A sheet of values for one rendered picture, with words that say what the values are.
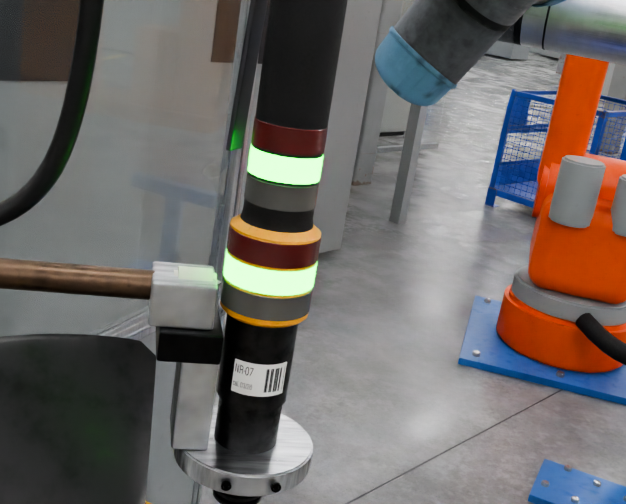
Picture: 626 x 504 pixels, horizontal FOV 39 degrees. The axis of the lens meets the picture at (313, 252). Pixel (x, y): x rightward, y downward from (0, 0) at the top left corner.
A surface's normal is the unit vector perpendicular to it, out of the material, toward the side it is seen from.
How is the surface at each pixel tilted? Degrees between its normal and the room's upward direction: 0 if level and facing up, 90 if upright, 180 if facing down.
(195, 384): 90
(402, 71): 104
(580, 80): 96
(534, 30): 127
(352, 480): 0
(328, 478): 0
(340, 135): 90
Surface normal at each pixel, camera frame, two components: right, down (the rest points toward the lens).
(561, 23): -0.39, 0.44
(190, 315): 0.17, 0.33
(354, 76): 0.73, 0.32
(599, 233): -0.26, 0.26
